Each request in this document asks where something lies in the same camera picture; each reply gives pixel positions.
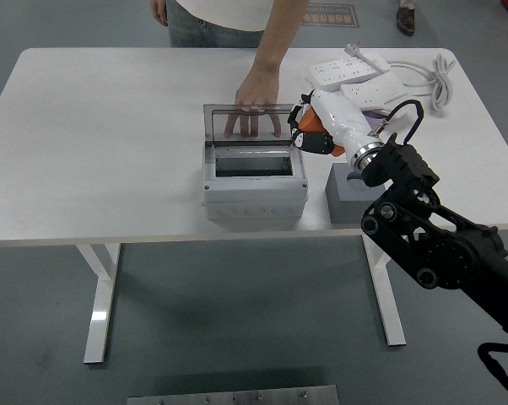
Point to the brown floor sign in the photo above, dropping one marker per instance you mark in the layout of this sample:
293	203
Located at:
334	17

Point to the person's right hand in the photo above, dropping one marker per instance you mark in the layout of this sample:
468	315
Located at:
159	10

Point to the short white power strip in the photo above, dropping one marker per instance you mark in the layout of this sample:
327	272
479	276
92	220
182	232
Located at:
372	93

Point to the person's left hand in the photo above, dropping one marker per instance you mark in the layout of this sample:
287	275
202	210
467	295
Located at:
258	86

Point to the person's left forearm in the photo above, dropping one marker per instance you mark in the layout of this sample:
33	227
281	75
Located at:
281	29

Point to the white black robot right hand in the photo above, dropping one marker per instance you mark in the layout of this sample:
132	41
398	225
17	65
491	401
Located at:
342	122

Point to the brown shoe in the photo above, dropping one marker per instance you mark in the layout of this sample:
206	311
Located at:
406	21

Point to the grey block holder with hole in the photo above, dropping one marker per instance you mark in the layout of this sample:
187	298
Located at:
342	198

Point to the white table leg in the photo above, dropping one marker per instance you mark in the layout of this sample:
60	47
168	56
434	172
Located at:
391	320
100	304

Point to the grey plastic electrical box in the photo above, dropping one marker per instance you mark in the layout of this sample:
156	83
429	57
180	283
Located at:
254	192

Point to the person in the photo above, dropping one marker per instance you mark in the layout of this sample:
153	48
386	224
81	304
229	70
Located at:
220	17

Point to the purple round dish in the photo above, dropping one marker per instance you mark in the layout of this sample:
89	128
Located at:
374	115

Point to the long white power strip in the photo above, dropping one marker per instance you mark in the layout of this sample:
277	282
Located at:
338	71

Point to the transparent hinged box lid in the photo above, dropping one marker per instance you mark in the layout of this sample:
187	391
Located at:
216	126

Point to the orange cylinder battery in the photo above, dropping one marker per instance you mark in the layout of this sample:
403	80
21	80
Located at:
311	122

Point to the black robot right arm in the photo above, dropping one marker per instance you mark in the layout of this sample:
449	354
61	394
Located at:
448	253

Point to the grey metal plate with screws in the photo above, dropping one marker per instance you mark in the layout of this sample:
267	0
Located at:
233	397

